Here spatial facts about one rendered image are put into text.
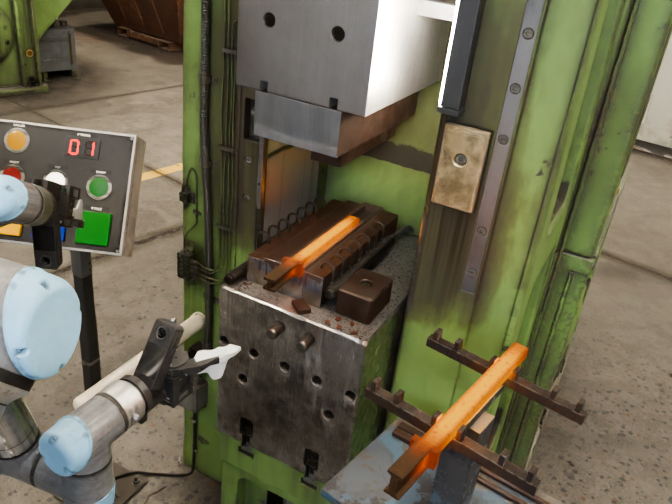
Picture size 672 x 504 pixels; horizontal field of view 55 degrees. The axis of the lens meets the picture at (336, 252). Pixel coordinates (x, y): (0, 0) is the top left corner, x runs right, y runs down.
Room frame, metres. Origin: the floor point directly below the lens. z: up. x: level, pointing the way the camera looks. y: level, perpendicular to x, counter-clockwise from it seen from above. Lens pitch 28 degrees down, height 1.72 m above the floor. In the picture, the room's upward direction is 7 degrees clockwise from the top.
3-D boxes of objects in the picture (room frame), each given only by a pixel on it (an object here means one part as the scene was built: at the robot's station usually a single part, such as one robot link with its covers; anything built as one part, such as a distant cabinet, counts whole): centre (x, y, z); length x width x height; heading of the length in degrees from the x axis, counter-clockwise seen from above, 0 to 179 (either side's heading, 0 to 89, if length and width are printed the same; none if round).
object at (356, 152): (1.49, -0.02, 1.24); 0.30 x 0.07 x 0.06; 155
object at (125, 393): (0.78, 0.31, 0.98); 0.08 x 0.05 x 0.08; 65
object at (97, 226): (1.31, 0.55, 1.01); 0.07 x 0.05 x 0.07; 90
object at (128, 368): (1.34, 0.46, 0.62); 0.44 x 0.05 x 0.05; 155
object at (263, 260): (1.46, 0.02, 0.96); 0.42 x 0.20 x 0.09; 155
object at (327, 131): (1.46, 0.02, 1.32); 0.42 x 0.20 x 0.10; 155
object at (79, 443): (0.71, 0.34, 0.98); 0.11 x 0.08 x 0.09; 155
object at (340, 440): (1.45, -0.03, 0.69); 0.56 x 0.38 x 0.45; 155
